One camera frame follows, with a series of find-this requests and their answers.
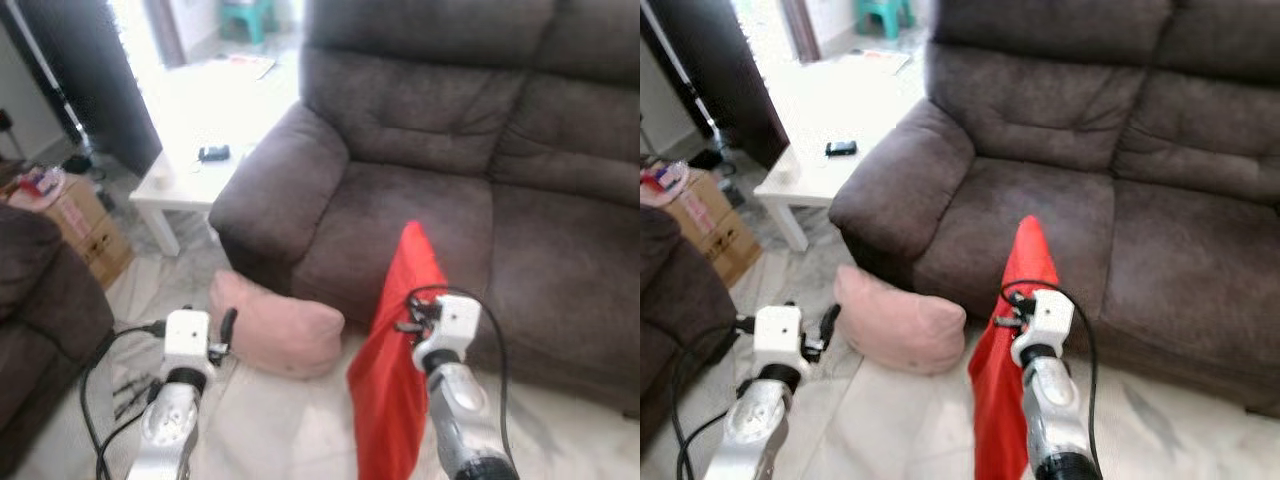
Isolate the red pillow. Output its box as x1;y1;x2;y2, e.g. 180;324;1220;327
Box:
968;215;1059;480
346;221;449;480

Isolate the pink pillow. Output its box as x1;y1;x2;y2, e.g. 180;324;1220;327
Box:
833;263;968;376
208;270;346;379

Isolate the white low table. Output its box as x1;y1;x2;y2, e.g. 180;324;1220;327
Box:
128;50;301;258
752;45;926;253

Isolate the dark grey fabric sofa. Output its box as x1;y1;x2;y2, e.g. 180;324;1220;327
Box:
640;205;738;446
208;0;641;416
0;205;116;476
828;0;1280;419

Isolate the brown cardboard box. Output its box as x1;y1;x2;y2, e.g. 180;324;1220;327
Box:
645;165;763;289
8;172;136;291

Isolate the pink cloth item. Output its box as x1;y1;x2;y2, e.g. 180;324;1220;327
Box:
640;178;691;206
5;180;66;209

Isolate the white printed magazine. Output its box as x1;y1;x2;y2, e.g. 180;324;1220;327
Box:
850;47;913;76
205;52;277;81

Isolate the dark open door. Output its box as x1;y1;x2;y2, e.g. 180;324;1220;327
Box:
645;0;791;171
15;0;163;179

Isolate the green plastic stool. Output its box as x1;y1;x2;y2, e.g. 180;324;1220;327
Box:
853;0;916;41
218;0;276;46

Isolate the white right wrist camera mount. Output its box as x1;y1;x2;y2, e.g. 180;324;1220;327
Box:
415;295;483;373
1012;290;1076;366

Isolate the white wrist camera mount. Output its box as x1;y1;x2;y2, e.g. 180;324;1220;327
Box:
1012;290;1076;366
755;305;806;371
165;310;213;373
415;295;483;373

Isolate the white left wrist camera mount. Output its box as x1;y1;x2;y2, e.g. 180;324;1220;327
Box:
755;305;806;371
165;310;213;373

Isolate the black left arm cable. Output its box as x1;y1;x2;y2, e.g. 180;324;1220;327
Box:
80;320;168;480
672;316;758;480

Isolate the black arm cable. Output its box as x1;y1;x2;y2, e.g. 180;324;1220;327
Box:
1000;280;1101;471
672;316;758;480
405;285;511;471
80;320;168;480

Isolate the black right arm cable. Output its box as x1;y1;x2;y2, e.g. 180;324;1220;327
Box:
405;285;511;471
1000;280;1101;471

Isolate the brown door frame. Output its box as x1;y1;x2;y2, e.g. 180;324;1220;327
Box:
145;0;191;69
780;0;823;63

